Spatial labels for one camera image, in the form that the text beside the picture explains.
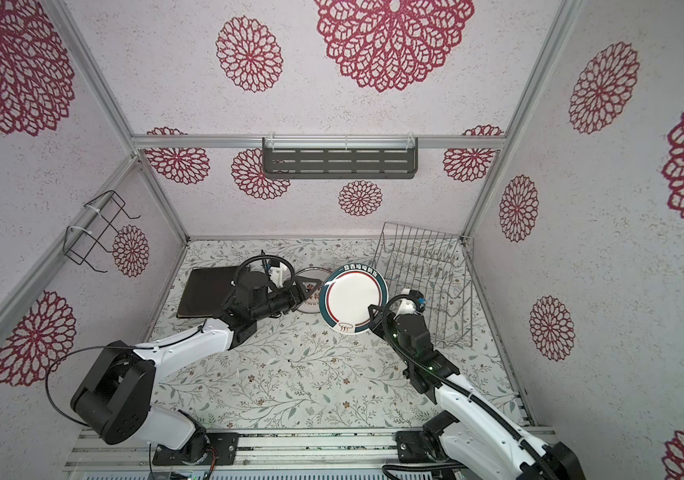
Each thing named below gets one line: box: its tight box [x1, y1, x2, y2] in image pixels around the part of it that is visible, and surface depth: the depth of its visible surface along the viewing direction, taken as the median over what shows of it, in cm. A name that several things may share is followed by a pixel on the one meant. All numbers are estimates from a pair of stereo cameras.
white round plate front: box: [319, 263, 389, 336], surface depth 83 cm
